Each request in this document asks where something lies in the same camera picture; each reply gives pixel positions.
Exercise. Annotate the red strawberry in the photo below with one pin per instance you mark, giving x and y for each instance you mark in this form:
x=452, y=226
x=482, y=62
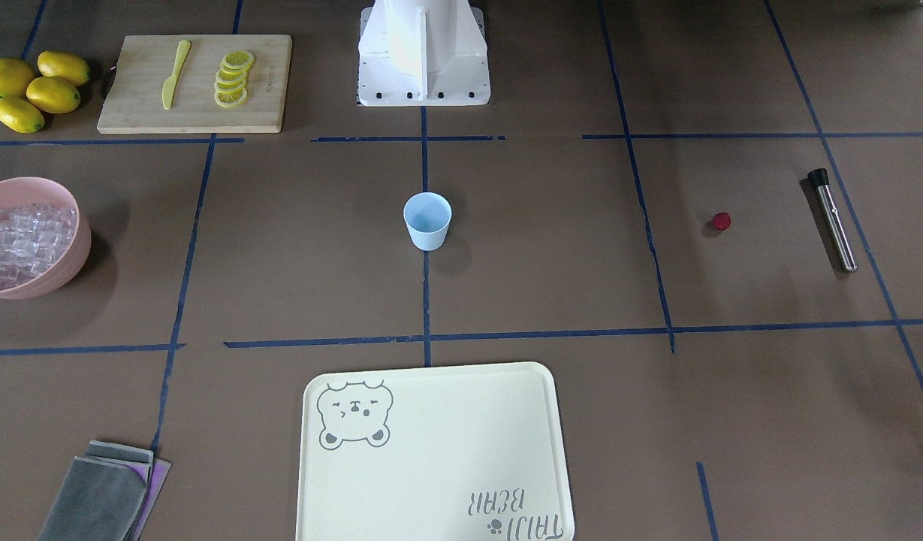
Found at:
x=721, y=221

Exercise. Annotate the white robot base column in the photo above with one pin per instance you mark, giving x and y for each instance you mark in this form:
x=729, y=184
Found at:
x=422, y=54

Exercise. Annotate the light blue plastic cup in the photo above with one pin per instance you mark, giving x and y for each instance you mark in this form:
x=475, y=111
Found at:
x=427, y=217

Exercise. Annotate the pink bowl of ice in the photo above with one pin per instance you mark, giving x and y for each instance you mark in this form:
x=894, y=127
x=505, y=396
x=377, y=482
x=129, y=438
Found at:
x=44, y=237

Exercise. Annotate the cream bear serving tray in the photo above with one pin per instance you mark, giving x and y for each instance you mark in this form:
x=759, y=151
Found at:
x=471, y=452

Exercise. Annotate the lemon slices row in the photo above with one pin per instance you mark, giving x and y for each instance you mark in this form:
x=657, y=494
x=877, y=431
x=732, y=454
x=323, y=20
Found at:
x=232, y=78

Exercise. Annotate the yellow plastic knife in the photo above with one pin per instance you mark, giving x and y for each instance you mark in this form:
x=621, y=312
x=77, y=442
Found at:
x=167, y=94

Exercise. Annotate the wooden cutting board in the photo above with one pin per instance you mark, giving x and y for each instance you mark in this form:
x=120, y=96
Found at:
x=134, y=103

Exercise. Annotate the grey folded cloth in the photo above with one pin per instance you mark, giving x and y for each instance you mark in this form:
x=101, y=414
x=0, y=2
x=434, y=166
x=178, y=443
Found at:
x=108, y=493

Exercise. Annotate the yellow lemon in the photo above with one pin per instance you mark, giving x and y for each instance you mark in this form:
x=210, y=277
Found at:
x=65, y=65
x=15, y=76
x=20, y=116
x=53, y=95

